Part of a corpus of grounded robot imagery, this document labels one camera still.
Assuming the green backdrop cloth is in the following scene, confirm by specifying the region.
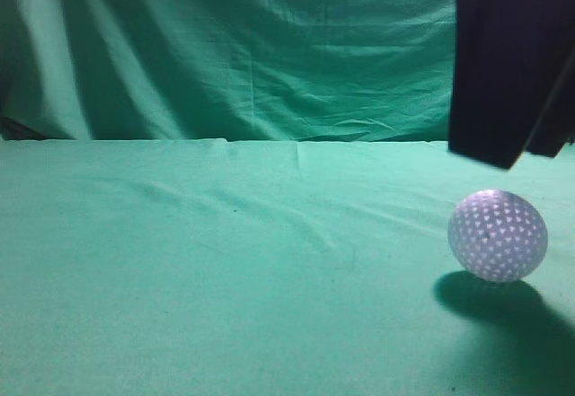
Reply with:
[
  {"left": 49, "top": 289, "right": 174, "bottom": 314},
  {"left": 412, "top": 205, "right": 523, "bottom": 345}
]
[{"left": 1, "top": 0, "right": 456, "bottom": 142}]

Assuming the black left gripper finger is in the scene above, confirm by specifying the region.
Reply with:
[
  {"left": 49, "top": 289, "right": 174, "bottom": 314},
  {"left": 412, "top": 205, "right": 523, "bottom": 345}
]
[{"left": 448, "top": 0, "right": 574, "bottom": 170}]

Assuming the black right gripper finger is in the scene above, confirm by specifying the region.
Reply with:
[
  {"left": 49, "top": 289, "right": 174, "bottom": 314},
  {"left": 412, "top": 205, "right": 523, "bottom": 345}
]
[{"left": 526, "top": 66, "right": 574, "bottom": 158}]

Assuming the white dimpled golf ball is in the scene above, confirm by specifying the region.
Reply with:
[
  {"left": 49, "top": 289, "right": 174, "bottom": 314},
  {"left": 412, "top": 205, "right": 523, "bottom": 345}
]
[{"left": 447, "top": 189, "right": 549, "bottom": 283}]

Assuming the green table cloth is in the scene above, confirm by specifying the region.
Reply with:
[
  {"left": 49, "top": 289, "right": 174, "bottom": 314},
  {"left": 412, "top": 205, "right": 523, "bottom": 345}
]
[{"left": 1, "top": 140, "right": 574, "bottom": 395}]

